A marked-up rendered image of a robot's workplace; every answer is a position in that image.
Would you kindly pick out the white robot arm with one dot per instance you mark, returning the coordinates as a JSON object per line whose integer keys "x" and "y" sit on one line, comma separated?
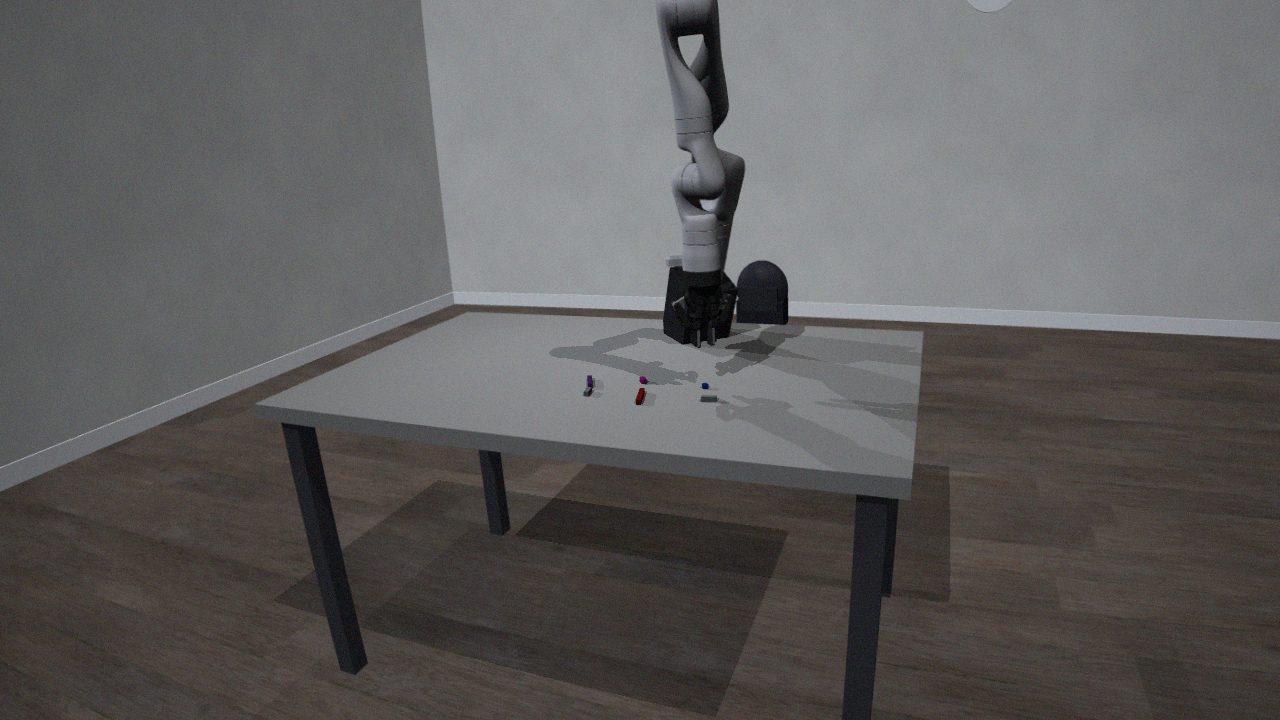
{"x": 693, "y": 122}

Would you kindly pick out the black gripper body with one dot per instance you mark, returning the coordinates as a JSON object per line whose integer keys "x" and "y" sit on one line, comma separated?
{"x": 693, "y": 283}

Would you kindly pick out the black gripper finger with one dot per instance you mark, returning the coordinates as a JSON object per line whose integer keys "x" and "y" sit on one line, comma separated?
{"x": 694, "y": 322}
{"x": 723, "y": 310}

